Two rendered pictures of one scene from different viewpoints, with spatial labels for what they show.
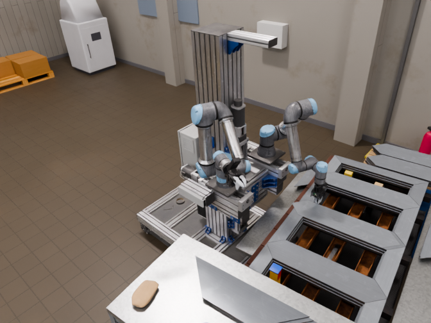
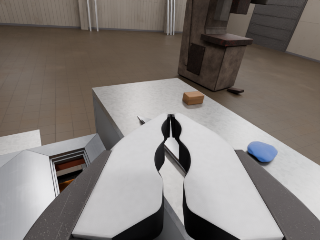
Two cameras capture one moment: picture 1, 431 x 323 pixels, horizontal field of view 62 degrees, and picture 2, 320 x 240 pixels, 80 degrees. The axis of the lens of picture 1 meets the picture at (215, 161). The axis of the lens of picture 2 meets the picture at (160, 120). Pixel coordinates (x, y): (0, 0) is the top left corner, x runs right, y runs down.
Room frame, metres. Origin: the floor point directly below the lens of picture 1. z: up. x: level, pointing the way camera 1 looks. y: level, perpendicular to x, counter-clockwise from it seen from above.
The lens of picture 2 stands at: (1.58, -0.12, 1.52)
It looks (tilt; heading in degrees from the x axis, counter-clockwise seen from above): 32 degrees down; 198
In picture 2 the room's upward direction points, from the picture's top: 7 degrees clockwise
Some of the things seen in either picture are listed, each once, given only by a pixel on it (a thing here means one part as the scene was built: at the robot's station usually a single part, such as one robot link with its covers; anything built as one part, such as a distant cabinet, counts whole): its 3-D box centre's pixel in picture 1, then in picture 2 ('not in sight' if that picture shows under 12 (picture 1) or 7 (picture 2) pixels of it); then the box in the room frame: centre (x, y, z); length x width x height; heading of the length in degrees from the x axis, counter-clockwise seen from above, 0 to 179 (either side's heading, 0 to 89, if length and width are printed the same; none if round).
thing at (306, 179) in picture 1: (310, 179); not in sight; (2.47, -0.82, 0.70); 0.39 x 0.12 x 0.04; 143
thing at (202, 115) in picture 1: (205, 142); not in sight; (2.00, 0.06, 1.41); 0.15 x 0.12 x 0.55; 110
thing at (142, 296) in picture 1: (144, 293); not in sight; (1.13, 0.40, 1.07); 0.16 x 0.10 x 0.04; 150
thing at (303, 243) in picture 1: (313, 228); not in sight; (1.87, -0.69, 0.70); 1.66 x 0.08 x 0.05; 143
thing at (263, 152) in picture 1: (266, 147); not in sight; (2.40, -0.41, 1.09); 0.15 x 0.15 x 0.10
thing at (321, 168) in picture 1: (321, 170); not in sight; (1.95, -0.72, 1.17); 0.09 x 0.08 x 0.11; 20
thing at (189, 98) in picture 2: not in sight; (193, 97); (0.60, -0.26, 1.07); 0.10 x 0.06 x 0.05; 137
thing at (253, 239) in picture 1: (288, 202); not in sight; (2.21, -0.58, 0.66); 1.30 x 0.20 x 0.03; 143
